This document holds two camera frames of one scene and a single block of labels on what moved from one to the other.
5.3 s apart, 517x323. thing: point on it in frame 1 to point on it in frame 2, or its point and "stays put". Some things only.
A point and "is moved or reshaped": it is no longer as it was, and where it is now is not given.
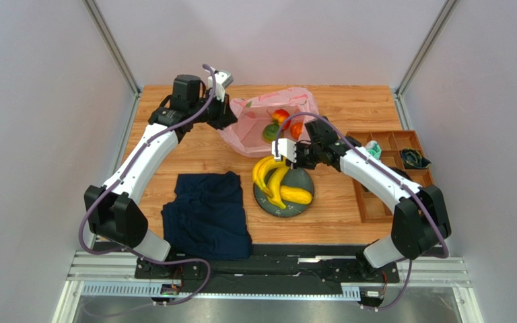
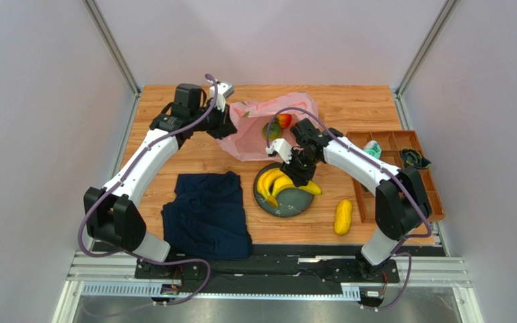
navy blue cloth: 207,219 stays put
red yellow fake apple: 280,116 stays put
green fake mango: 270,132 stays put
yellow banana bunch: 268,173 is moved or reshaped
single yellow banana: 295,195 to 343,217
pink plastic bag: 246,133 is moved or reshaped
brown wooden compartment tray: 375,206 stays put
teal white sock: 374,148 stays put
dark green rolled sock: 412,159 stays put
